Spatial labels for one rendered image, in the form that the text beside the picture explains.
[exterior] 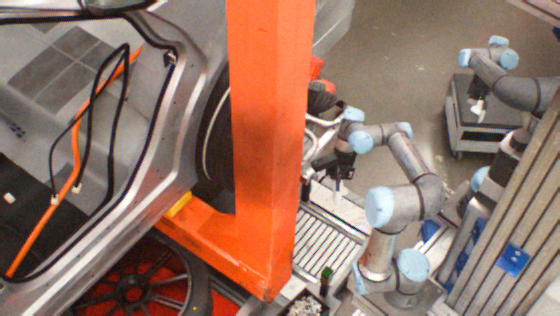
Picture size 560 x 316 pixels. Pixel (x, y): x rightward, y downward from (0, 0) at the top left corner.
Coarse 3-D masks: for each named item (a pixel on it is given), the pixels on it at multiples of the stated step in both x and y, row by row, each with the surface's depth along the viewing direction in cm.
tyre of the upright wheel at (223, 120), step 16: (224, 80) 255; (208, 112) 255; (224, 112) 252; (224, 128) 253; (208, 144) 258; (224, 144) 255; (208, 160) 264; (224, 160) 257; (208, 176) 275; (224, 176) 264
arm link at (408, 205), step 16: (384, 192) 186; (400, 192) 186; (416, 192) 186; (368, 208) 192; (384, 208) 184; (400, 208) 185; (416, 208) 185; (384, 224) 186; (400, 224) 189; (368, 240) 206; (384, 240) 198; (368, 256) 209; (384, 256) 205; (352, 272) 225; (368, 272) 214; (384, 272) 214; (368, 288) 218; (384, 288) 219
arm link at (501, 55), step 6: (498, 48) 255; (504, 48) 255; (492, 54) 252; (498, 54) 252; (504, 54) 251; (510, 54) 250; (516, 54) 251; (492, 60) 253; (498, 60) 253; (504, 60) 251; (510, 60) 251; (516, 60) 251; (504, 66) 252; (510, 66) 252
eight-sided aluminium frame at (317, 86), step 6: (312, 84) 269; (318, 84) 275; (324, 84) 281; (312, 90) 284; (318, 90) 279; (324, 90) 283; (312, 96) 288; (312, 102) 292; (306, 120) 299; (306, 126) 301; (312, 126) 298
